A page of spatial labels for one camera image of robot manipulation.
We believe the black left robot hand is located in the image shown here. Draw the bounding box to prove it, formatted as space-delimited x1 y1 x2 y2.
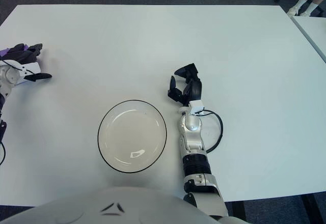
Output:
0 43 53 83

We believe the white neighbouring table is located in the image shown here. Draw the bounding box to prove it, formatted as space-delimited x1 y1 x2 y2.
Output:
290 15 326 63

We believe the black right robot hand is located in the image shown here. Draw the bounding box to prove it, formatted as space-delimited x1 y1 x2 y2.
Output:
167 63 205 115

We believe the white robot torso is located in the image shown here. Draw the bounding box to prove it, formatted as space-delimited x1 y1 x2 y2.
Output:
0 186 250 224

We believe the white plate with black rim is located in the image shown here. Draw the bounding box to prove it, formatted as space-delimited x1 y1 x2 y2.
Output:
97 99 168 173

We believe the black table leg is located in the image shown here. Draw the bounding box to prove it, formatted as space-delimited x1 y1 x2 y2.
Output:
233 201 247 221
302 193 326 224

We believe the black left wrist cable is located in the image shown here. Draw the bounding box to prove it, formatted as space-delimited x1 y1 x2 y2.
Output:
0 60 34 73

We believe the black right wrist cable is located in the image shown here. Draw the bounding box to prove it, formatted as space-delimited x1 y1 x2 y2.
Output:
196 109 224 153

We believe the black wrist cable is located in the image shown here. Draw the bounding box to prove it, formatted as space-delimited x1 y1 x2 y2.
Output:
196 109 224 153
0 60 34 73

